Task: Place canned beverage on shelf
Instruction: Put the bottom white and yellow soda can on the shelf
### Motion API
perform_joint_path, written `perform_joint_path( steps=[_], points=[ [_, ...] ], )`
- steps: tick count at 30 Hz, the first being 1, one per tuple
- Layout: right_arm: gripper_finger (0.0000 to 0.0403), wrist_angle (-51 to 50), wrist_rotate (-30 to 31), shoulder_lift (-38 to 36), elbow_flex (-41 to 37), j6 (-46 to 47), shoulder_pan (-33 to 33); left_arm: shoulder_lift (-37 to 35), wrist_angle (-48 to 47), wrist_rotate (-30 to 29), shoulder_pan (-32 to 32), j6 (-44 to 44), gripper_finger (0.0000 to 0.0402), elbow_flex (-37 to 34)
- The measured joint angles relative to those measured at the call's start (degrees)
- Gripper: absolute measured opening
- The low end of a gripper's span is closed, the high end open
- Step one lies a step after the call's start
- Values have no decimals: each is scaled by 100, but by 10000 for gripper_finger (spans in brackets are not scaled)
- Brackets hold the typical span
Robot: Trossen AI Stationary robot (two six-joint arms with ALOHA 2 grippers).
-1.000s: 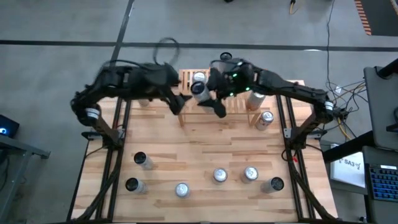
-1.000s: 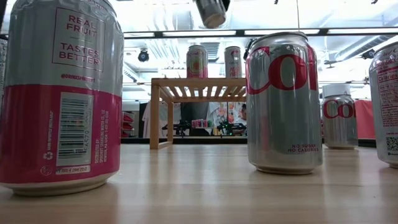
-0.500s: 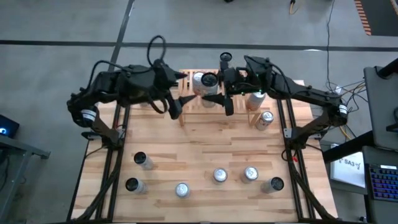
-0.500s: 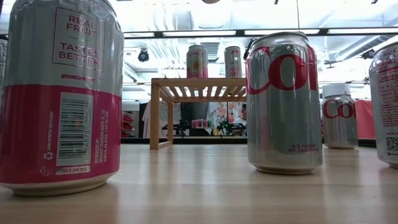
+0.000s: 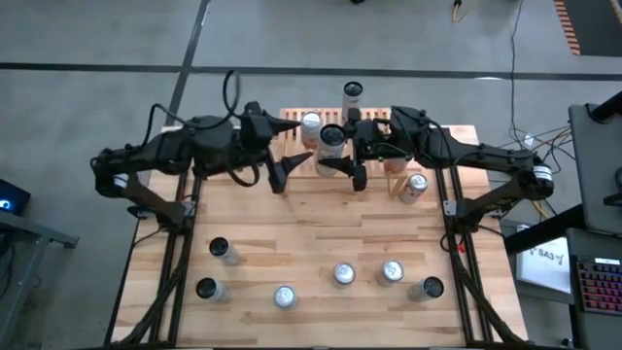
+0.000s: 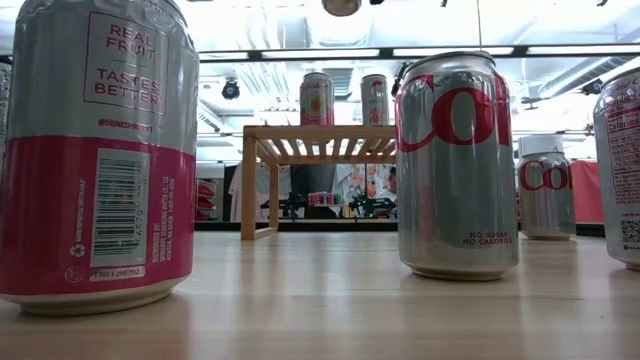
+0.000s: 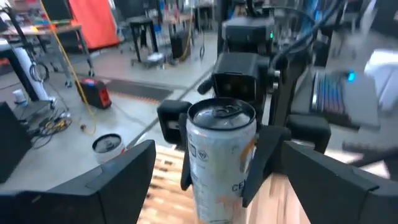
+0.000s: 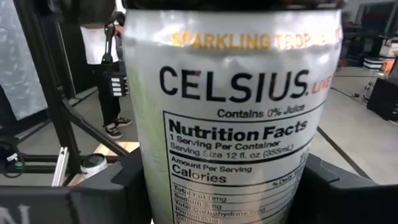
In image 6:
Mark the black hanging garment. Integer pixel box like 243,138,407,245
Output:
291,164,337,199

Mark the pink and silver Spindrift can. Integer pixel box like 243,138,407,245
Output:
0,0,200,317

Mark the black ceiling camera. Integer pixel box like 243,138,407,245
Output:
221,77,241,101

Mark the red and white rack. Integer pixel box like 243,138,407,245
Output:
197,177,220,222

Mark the black overhead beam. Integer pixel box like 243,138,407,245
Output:
199,45,640,61

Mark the wooden slatted shelf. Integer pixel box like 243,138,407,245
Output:
240,124,399,241

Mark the distant row of cans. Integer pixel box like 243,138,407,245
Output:
307,191,346,207

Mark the red panel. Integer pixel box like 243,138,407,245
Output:
569,159,606,225

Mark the floral hanging shirt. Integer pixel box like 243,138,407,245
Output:
335,163,391,201

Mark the white hanging shirt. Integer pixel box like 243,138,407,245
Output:
227,162,294,224

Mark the Spindrift can with fruit emblem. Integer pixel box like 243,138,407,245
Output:
299,71,336,127

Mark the person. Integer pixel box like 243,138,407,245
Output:
385,167,399,204

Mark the tall Celsius peach can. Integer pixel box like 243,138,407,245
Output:
360,73,390,127

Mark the silver Diet Coke can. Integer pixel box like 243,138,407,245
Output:
394,49,520,282
516,152,577,242
592,67,640,273

